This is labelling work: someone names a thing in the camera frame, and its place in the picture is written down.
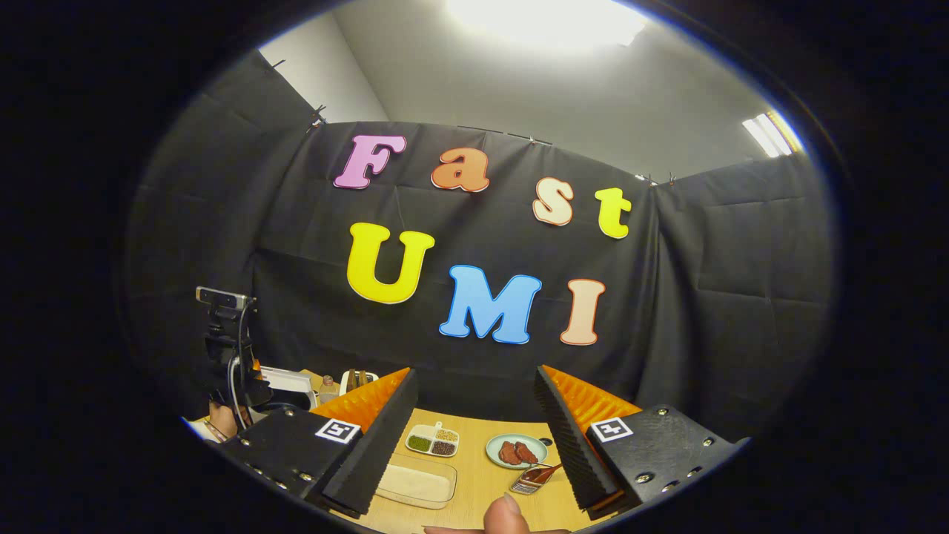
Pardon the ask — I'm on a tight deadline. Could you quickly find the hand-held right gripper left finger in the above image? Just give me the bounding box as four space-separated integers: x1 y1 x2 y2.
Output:
219 367 420 518

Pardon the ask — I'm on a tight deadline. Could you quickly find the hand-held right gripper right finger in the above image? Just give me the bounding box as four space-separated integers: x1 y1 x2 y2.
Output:
534 365 746 520

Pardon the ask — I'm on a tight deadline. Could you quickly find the white rice cooker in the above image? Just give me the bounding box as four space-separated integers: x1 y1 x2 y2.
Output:
259 366 318 411

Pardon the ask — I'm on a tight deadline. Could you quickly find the clear tray of rice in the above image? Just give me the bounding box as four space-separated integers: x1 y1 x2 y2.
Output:
374 452 458 510

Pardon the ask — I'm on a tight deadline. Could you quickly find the white divided dish of beans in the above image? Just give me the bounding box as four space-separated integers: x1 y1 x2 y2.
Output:
405 421 460 458

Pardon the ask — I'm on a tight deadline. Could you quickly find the green plate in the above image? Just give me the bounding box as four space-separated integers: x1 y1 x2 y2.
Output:
486 434 549 470

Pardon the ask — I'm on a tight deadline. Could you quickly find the white toaster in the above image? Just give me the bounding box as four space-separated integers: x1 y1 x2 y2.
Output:
340 369 379 396

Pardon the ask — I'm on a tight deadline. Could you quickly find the black backdrop cloth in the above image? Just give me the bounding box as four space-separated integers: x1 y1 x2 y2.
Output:
122 48 839 446

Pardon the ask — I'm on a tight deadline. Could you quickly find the large ceiling light panel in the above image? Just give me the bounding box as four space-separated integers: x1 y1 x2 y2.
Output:
445 0 649 49

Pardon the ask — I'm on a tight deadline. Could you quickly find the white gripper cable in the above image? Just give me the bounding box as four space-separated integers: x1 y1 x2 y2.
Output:
228 300 249 427

